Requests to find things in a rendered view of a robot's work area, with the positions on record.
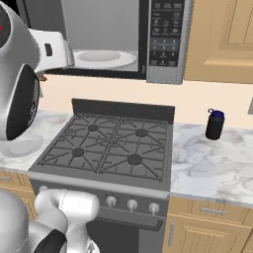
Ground grey gas hob oven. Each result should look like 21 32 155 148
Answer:
28 97 176 253

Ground light wood base cupboard door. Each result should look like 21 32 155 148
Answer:
241 230 253 253
0 185 39 221
162 213 253 253

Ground white microwave turntable plate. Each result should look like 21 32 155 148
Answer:
72 48 138 70

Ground open grey microwave oven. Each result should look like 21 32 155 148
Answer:
14 0 194 85

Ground black jar with blue lid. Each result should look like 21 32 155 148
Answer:
205 108 226 141

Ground dark oven door handle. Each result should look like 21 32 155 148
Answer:
95 214 164 232

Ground light wood drawer front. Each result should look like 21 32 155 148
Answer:
166 196 253 229
0 170 35 193

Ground light wood wall cupboard door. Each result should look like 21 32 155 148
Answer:
183 0 253 85

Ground silver cupboard door handle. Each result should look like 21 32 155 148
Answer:
167 219 176 248

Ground dark oven door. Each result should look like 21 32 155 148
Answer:
86 215 166 253

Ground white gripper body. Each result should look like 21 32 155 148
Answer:
62 39 76 70

